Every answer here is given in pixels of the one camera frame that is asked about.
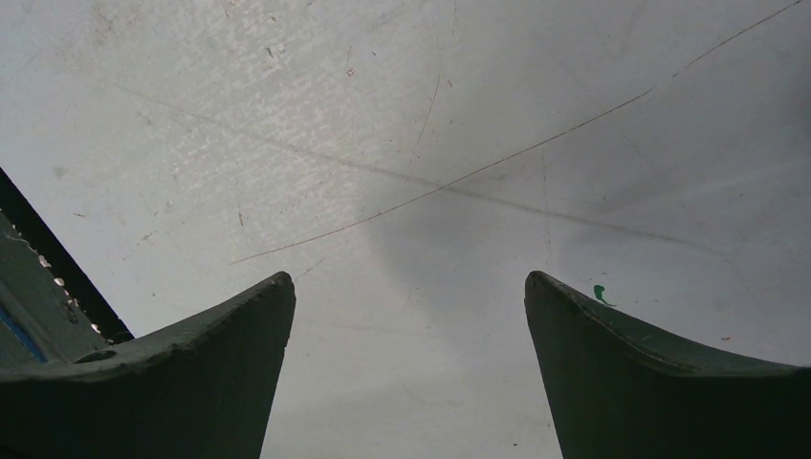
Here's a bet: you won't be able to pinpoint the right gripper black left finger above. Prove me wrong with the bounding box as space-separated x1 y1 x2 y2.
1 272 296 458

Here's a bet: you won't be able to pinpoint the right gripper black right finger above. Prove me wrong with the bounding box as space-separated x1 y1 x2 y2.
524 271 810 458

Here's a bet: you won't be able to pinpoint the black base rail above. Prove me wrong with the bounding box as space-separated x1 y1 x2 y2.
1 172 134 368

